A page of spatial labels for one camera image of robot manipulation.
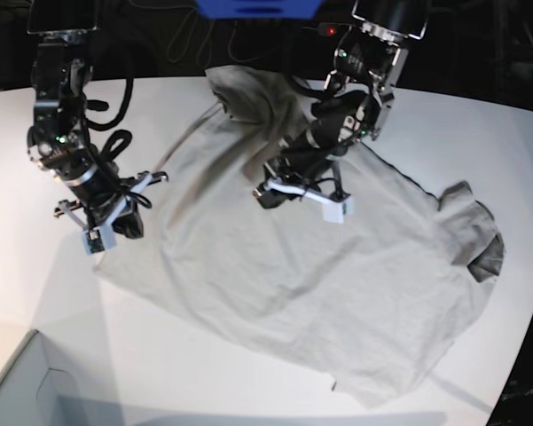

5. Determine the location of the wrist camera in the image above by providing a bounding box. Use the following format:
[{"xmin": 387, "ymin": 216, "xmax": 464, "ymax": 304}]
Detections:
[
  {"xmin": 82, "ymin": 226, "xmax": 116, "ymax": 256},
  {"xmin": 322, "ymin": 197, "xmax": 354, "ymax": 225}
]

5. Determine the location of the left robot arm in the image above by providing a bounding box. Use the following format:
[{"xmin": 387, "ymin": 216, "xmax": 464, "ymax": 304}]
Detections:
[{"xmin": 254, "ymin": 1, "xmax": 431, "ymax": 214}]

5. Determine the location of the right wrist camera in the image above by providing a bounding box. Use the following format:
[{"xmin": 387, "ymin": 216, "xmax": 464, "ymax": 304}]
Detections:
[{"xmin": 82, "ymin": 226, "xmax": 116, "ymax": 256}]

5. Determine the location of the white box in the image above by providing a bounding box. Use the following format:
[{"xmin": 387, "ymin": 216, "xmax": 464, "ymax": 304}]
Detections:
[{"xmin": 0, "ymin": 329, "xmax": 125, "ymax": 425}]

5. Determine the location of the black power strip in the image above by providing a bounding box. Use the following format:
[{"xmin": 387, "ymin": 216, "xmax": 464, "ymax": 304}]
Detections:
[{"xmin": 315, "ymin": 22, "xmax": 344, "ymax": 37}]

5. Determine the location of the grey t-shirt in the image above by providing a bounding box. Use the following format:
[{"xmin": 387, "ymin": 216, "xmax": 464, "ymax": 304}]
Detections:
[{"xmin": 96, "ymin": 66, "xmax": 505, "ymax": 406}]

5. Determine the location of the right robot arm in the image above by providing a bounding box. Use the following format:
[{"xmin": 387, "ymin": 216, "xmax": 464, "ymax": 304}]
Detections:
[{"xmin": 27, "ymin": 1, "xmax": 168, "ymax": 252}]

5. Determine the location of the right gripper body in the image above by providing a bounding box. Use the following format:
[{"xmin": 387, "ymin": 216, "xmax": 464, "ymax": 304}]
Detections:
[{"xmin": 52, "ymin": 162, "xmax": 169, "ymax": 230}]

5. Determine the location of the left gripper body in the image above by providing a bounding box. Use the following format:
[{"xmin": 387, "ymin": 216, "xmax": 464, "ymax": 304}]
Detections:
[{"xmin": 253, "ymin": 135, "xmax": 350, "ymax": 202}]

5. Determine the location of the blue bin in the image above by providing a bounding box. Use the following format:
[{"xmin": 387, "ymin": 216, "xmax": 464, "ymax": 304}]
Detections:
[{"xmin": 196, "ymin": 0, "xmax": 323, "ymax": 20}]

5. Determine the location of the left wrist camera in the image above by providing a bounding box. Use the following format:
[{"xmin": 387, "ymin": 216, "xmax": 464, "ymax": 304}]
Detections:
[{"xmin": 322, "ymin": 197, "xmax": 354, "ymax": 225}]

